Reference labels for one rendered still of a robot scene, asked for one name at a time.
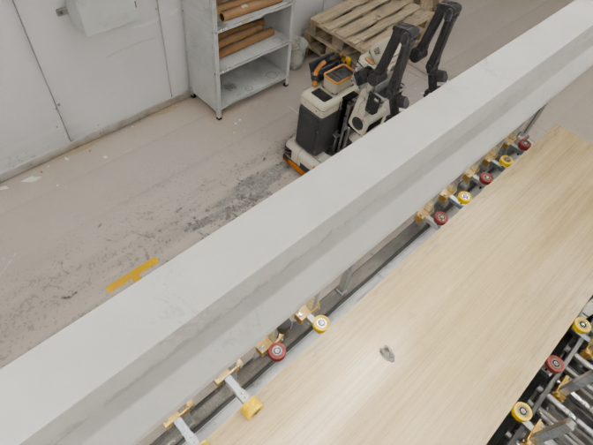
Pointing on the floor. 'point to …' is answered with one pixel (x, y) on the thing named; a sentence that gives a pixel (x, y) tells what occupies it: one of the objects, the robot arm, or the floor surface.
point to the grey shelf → (217, 69)
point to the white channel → (260, 245)
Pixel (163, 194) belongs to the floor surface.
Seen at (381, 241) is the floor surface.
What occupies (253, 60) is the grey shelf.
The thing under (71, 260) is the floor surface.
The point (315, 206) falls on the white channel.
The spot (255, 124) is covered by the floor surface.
